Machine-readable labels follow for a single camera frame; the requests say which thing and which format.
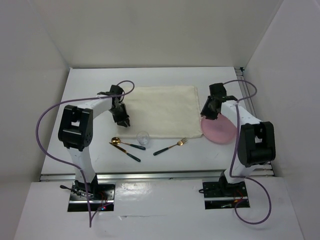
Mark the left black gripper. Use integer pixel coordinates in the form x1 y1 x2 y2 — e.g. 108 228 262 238
108 102 130 128

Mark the cream cloth placemat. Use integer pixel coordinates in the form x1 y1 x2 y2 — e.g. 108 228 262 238
116 85 203 139

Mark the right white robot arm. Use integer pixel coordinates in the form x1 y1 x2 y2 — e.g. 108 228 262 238
200 83 276 196

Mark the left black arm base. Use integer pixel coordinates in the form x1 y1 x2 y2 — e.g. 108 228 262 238
59 183 116 213

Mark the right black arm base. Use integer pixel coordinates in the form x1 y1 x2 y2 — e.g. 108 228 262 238
198 181 250 210

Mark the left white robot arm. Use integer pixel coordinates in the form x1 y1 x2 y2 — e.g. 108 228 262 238
58 85 130 200

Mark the pink plate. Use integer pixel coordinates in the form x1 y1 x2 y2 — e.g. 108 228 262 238
200 114 237 145

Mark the clear glass cup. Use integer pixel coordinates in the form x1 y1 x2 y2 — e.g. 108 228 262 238
136 131 151 148

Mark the gold spoon green handle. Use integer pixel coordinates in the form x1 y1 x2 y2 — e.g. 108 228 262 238
111 137 146 151

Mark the gold knife green handle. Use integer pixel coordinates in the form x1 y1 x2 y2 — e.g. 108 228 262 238
109 142 141 163

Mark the right aluminium rail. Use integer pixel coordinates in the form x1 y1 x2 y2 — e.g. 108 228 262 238
234 66 273 171

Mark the aluminium rail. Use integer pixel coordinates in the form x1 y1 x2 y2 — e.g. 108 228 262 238
234 66 273 171
39 169 276 182

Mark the gold fork green handle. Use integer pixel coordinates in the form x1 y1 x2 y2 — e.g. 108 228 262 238
153 137 188 156

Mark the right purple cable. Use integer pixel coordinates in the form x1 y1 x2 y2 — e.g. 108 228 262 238
222 79 273 224

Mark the purple cable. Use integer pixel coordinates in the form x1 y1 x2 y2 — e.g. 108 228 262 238
222 79 273 224
36 79 136 228

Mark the front aluminium rail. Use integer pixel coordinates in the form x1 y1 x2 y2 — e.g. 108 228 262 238
39 169 276 182

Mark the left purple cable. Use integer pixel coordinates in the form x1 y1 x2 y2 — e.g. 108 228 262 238
36 79 136 228

